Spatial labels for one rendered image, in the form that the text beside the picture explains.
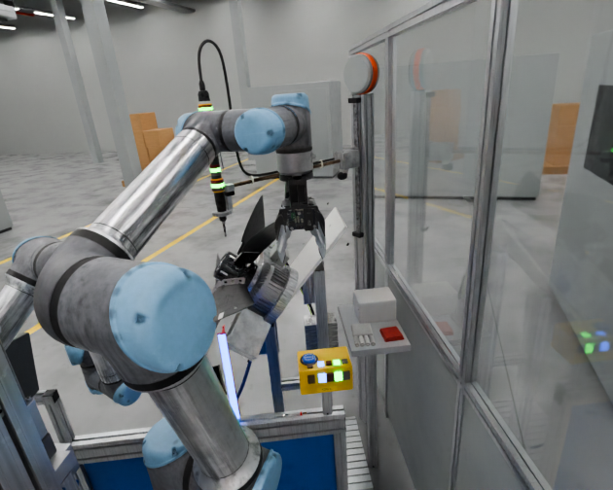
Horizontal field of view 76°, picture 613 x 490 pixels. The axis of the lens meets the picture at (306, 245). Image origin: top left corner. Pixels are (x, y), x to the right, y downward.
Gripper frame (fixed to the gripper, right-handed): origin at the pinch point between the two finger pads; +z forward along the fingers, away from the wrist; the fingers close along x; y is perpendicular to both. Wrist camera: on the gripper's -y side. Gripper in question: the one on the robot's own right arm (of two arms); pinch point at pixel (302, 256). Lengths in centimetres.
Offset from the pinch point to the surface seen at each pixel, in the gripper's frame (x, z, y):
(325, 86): 101, -38, -752
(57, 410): -76, 48, -13
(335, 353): 8.3, 40.8, -16.1
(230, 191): -21, -5, -51
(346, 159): 25, -7, -81
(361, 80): 33, -38, -87
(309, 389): -0.7, 47.7, -9.5
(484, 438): 46, 57, 7
